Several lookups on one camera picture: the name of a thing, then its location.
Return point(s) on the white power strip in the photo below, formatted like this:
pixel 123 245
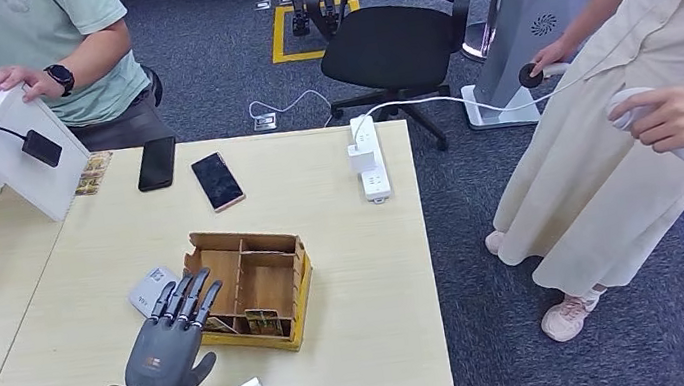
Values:
pixel 376 183

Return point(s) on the patterned room key card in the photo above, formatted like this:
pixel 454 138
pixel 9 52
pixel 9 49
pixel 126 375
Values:
pixel 224 327
pixel 264 323

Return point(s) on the black wristwatch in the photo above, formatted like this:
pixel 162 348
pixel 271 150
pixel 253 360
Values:
pixel 60 79

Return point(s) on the cardboard organizer box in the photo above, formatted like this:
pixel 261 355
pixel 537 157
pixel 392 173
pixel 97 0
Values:
pixel 261 283

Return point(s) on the white charger plug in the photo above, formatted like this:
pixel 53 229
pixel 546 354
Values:
pixel 362 159

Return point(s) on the grey kiosk stand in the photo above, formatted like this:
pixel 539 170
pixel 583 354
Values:
pixel 523 5

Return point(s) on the white VR controller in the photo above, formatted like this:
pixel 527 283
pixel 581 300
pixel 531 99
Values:
pixel 530 76
pixel 632 92

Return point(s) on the person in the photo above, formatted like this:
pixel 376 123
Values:
pixel 614 180
pixel 25 35

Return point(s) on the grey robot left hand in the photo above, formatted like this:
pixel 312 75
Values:
pixel 164 357

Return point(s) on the silver floor socket plate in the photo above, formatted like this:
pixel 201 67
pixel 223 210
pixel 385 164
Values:
pixel 265 122
pixel 262 3

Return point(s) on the black smartphone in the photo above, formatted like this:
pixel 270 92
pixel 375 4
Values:
pixel 157 164

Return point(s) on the person's right hand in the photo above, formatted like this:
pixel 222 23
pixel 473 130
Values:
pixel 557 54

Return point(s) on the black adapter box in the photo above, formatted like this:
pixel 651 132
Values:
pixel 42 148

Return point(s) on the smartphone with pink edge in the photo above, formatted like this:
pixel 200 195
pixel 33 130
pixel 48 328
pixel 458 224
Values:
pixel 218 181

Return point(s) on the black office chair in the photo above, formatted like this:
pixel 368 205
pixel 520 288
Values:
pixel 388 44

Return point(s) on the stack of patterned cards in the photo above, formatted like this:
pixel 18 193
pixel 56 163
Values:
pixel 93 174

